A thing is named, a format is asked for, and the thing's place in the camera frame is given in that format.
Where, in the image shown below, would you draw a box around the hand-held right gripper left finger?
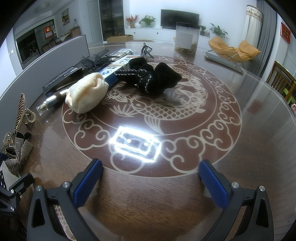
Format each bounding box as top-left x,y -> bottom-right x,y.
27,158 -> 104,241

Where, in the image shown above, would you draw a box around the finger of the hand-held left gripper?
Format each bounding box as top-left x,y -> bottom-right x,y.
10,173 -> 35,202

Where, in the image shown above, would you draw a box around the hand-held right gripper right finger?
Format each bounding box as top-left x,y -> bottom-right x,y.
198,159 -> 275,241

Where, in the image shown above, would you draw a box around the gold cosmetic tube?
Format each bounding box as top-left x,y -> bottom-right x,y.
36,89 -> 70,116

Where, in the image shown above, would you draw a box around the blue white carton box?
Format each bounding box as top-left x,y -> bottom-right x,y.
101,57 -> 139,87

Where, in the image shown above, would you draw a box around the cotton swab packet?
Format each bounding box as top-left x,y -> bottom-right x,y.
109,49 -> 136,59

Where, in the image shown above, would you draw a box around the eyeglasses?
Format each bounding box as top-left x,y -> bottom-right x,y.
139,43 -> 153,60

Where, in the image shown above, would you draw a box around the brown patterned desktop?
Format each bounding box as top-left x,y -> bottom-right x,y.
0,39 -> 296,241

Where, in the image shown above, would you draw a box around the glitter bow hair clip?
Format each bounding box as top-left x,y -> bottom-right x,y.
5,132 -> 34,178

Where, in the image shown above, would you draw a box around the gold loop hair clip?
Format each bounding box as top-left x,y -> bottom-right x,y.
2,132 -> 15,154

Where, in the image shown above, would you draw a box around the gold hair claw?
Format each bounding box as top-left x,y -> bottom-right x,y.
14,93 -> 37,133

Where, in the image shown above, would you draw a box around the cream knitted cloth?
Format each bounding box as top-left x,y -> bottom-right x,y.
65,72 -> 109,114

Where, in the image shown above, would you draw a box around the black rectangular box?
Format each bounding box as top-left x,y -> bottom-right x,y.
42,64 -> 84,98

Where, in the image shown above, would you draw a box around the black crumpled bag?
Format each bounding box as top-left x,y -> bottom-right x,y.
81,48 -> 116,70

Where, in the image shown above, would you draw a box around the grey flat board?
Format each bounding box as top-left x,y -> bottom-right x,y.
205,51 -> 244,73

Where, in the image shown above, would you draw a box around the orange lounge chair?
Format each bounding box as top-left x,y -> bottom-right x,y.
208,37 -> 261,63

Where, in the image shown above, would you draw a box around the cardboard box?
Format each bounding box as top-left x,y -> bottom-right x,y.
106,34 -> 134,43

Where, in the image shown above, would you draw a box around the grey curtain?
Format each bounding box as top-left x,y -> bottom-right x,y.
254,0 -> 281,79

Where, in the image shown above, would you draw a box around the leafy potted plant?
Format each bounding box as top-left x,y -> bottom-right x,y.
209,23 -> 228,38

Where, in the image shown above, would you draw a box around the white television cabinet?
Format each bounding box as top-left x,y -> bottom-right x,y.
125,27 -> 211,43

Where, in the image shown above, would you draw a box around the dark glass display cabinet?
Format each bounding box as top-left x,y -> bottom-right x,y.
99,0 -> 125,41

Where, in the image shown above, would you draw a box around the red flowers in vase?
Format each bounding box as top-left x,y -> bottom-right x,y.
126,14 -> 139,29

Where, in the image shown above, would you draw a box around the black television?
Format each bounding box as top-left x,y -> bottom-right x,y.
161,9 -> 200,30

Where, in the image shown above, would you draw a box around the bushy green potted plant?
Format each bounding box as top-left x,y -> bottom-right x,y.
139,15 -> 156,28

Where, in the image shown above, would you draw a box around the round ceiling lamp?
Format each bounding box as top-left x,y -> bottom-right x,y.
35,2 -> 50,12

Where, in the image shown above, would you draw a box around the framed wall painting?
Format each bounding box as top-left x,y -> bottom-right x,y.
61,8 -> 70,25

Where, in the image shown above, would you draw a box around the red wall hanging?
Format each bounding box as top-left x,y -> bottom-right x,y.
280,22 -> 291,44

